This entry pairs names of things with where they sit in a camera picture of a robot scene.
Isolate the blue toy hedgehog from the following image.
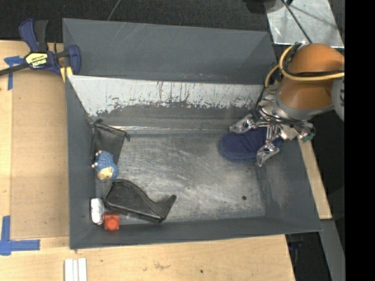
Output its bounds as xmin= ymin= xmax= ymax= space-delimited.
xmin=90 ymin=150 xmax=120 ymax=181

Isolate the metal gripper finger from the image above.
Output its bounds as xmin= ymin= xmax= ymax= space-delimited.
xmin=255 ymin=126 xmax=283 ymax=168
xmin=229 ymin=114 xmax=266 ymax=133

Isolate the small white object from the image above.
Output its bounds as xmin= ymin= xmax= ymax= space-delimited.
xmin=90 ymin=197 xmax=105 ymax=225

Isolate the small red cube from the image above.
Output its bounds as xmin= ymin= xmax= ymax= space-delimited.
xmin=103 ymin=212 xmax=121 ymax=232

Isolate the black cloth pouch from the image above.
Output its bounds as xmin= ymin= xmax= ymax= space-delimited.
xmin=89 ymin=118 xmax=131 ymax=169

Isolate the grey metal bin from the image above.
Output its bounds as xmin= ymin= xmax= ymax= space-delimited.
xmin=62 ymin=18 xmax=323 ymax=250

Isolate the black curved plastic piece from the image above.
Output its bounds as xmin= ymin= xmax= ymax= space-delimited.
xmin=104 ymin=178 xmax=178 ymax=225

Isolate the dark blue round cloth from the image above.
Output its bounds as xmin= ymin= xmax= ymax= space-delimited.
xmin=219 ymin=125 xmax=284 ymax=162

